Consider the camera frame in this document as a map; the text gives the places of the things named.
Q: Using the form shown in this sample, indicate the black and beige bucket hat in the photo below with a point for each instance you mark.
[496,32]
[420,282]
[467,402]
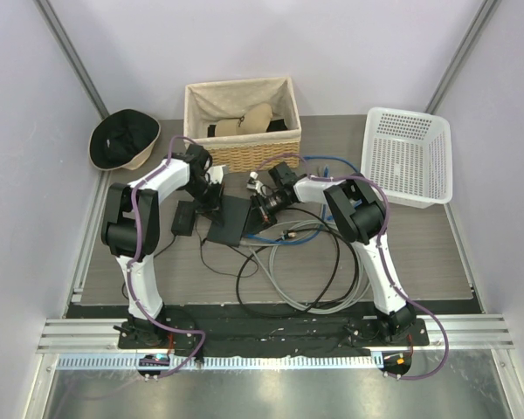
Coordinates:
[123,140]

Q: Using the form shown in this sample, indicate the white plastic perforated basket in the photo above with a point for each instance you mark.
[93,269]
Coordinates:
[409,155]

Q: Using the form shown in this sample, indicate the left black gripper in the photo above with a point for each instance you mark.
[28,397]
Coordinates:
[214,209]

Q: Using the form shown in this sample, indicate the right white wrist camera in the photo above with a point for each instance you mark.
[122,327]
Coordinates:
[254,183]

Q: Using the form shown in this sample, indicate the beige cap in basket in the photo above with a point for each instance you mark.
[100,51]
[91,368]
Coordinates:
[255,121]

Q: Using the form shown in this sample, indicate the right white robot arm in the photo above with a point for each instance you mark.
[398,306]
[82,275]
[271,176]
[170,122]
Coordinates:
[361,213]

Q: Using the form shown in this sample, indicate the wicker basket with liner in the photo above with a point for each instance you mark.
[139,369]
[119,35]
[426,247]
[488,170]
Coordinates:
[205,104]

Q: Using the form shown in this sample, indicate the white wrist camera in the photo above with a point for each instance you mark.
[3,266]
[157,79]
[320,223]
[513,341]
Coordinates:
[217,173]
[254,183]

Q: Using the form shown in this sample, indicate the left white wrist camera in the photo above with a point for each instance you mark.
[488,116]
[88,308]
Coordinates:
[217,173]

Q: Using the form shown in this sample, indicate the black network switch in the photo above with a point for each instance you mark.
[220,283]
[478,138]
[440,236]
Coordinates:
[235,211]

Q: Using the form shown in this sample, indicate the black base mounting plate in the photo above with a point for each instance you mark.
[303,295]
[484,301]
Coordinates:
[270,329]

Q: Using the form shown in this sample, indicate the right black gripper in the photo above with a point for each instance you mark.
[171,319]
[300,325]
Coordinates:
[262,218]

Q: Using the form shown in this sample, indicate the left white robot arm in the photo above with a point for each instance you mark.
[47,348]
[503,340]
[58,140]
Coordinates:
[131,225]

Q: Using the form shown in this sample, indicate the white slotted cable duct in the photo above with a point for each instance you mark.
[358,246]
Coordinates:
[157,362]

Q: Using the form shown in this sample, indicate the black power adapter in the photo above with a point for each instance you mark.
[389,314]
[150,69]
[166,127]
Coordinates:
[184,219]

